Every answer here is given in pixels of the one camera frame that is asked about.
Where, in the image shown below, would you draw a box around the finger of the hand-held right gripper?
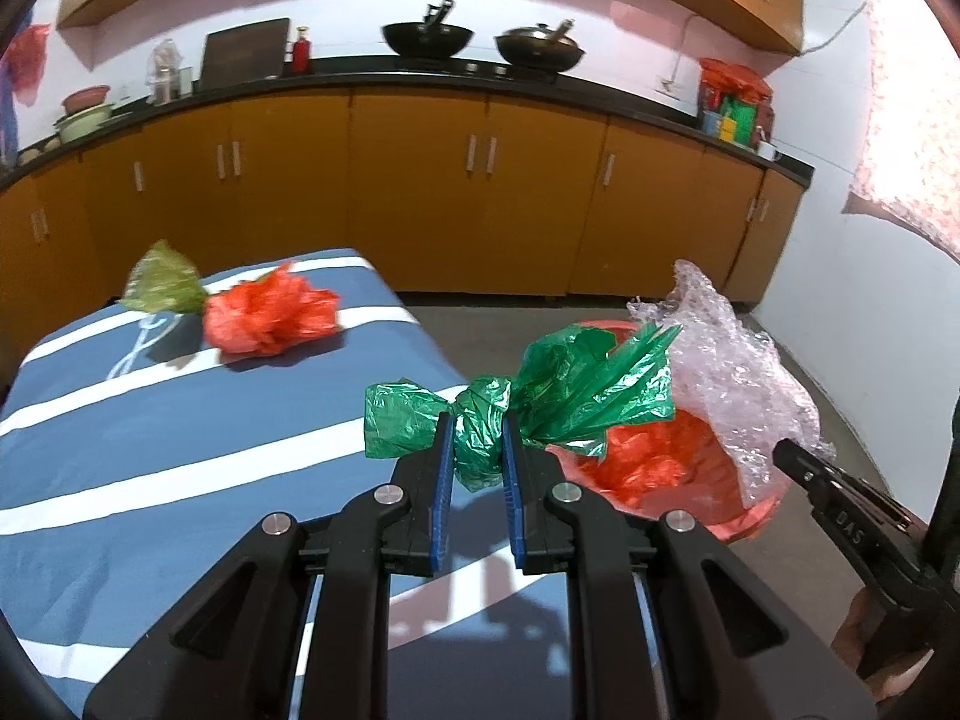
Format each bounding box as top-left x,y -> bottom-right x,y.
772,439 -> 917,593

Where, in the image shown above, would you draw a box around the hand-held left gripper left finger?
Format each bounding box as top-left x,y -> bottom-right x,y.
82,412 -> 455,720

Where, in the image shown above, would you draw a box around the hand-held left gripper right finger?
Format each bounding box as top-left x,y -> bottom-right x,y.
502,415 -> 879,720

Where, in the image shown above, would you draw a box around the red lined waste bin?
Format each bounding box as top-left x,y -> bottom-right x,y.
546,320 -> 790,542

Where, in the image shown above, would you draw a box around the red plastic bag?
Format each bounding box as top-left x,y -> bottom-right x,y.
202,262 -> 343,359
592,420 -> 725,507
6,23 -> 53,107

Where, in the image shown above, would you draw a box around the clear bubble wrap sheet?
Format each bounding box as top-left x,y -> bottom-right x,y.
625,259 -> 838,512

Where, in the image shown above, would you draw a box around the person's right hand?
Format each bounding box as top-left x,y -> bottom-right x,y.
828,591 -> 931,706

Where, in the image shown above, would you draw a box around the blue white striped cloth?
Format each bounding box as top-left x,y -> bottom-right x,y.
0,247 -> 470,706

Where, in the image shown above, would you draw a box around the wooden lower kitchen cabinets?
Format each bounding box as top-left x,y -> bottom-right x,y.
0,84 -> 807,376

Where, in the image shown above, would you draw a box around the olive green plastic bag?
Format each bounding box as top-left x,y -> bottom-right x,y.
118,239 -> 208,315

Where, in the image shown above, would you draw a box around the light floral curtain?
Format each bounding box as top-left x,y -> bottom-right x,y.
841,0 -> 960,260

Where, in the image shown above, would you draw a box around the red bag with colourful boxes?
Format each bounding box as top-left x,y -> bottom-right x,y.
697,56 -> 775,149

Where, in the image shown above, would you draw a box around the black kitchen countertop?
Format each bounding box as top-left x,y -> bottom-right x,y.
0,54 -> 816,192

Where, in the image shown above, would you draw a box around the gas stove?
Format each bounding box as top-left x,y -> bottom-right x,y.
448,58 -> 520,81

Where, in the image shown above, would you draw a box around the black wok with lid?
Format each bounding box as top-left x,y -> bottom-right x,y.
493,17 -> 587,74

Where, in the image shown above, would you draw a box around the dark cutting board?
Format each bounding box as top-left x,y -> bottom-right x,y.
201,17 -> 292,88

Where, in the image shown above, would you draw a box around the jar in clear bag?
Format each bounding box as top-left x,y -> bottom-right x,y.
150,37 -> 187,106

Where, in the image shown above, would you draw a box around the red basin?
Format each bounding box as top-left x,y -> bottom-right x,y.
61,85 -> 112,115

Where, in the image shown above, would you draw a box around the pink and blue curtain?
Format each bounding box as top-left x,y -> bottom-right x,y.
0,52 -> 21,170

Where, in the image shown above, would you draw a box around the hanging red plastic bag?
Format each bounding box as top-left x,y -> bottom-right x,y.
6,23 -> 53,107

